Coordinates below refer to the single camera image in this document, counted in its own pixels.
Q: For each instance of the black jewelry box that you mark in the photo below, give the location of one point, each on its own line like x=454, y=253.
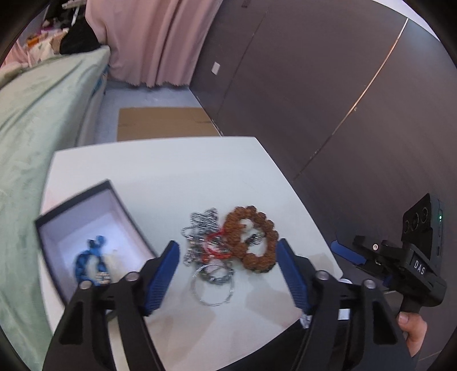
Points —
x=89, y=221

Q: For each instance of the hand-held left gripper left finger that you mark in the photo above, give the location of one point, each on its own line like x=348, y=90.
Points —
x=162, y=278

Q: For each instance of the thin silver bangle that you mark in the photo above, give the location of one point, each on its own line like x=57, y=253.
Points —
x=192, y=285

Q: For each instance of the white bed base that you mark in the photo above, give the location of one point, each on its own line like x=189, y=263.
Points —
x=95, y=96

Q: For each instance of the white wall socket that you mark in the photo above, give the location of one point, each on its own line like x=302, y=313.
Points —
x=215, y=67

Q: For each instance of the green bed blanket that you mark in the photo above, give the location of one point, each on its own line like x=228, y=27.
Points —
x=32, y=121

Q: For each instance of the black clothing pile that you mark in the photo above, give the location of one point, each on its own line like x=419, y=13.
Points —
x=80, y=41

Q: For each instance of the flat cardboard sheet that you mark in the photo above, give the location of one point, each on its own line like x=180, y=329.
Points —
x=164, y=123

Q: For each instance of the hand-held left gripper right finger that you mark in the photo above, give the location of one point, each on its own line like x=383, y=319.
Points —
x=293, y=276

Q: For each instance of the person's right hand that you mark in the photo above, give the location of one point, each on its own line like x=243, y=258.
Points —
x=414, y=333

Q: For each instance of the pink curtain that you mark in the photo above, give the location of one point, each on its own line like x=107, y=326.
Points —
x=153, y=39

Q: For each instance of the pale clothes pile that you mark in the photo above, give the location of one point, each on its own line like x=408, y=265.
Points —
x=43, y=42

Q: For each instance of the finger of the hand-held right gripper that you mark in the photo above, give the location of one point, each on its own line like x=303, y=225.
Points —
x=375, y=247
x=342, y=249

